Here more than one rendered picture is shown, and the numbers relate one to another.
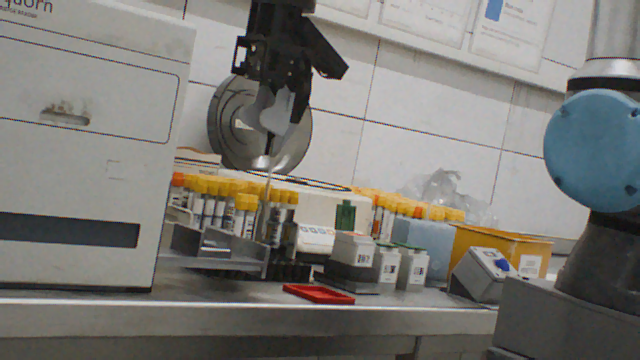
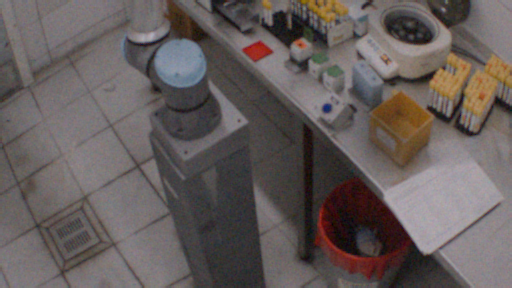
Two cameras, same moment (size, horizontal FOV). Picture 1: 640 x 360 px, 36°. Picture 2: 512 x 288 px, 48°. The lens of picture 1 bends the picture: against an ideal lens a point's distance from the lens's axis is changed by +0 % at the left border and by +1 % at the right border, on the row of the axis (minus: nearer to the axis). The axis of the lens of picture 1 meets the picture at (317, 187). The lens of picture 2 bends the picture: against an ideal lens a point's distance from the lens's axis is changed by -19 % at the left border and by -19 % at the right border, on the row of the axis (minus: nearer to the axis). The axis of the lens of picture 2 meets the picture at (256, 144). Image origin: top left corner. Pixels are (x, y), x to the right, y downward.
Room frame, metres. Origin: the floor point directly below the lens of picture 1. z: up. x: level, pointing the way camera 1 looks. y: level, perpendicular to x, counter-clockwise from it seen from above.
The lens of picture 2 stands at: (1.56, -1.50, 2.21)
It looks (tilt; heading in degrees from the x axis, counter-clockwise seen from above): 49 degrees down; 104
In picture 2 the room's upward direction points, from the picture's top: 6 degrees counter-clockwise
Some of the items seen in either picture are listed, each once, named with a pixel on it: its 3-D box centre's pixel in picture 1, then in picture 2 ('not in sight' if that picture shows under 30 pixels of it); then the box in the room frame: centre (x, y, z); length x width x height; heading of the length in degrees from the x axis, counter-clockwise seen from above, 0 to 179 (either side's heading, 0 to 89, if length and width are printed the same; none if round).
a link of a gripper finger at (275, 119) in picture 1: (274, 121); not in sight; (1.29, 0.07, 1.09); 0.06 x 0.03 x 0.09; 134
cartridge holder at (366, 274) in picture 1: (348, 274); (301, 59); (1.38, -0.07, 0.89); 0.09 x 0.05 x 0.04; 44
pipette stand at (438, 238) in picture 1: (420, 252); (367, 85); (1.57, -0.18, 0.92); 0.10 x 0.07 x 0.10; 126
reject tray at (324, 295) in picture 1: (318, 294); (257, 50); (1.24, -0.03, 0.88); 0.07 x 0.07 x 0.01; 44
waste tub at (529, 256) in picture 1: (496, 261); (401, 127); (1.67, -0.33, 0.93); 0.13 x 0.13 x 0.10; 48
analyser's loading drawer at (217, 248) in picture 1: (185, 247); (232, 7); (1.14, 0.14, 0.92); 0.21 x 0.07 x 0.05; 134
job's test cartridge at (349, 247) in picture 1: (352, 255); (301, 52); (1.38, -0.07, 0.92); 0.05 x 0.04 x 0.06; 44
